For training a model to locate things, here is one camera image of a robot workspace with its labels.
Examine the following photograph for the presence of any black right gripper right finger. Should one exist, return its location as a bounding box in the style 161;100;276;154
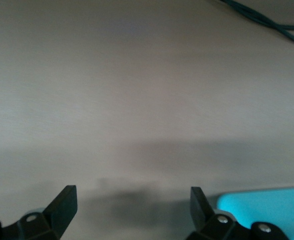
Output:
186;186;253;240

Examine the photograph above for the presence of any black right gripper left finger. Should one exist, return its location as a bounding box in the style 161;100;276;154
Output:
1;184;78;240

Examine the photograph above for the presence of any blue plastic bin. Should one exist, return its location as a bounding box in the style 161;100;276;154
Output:
216;185;294;240

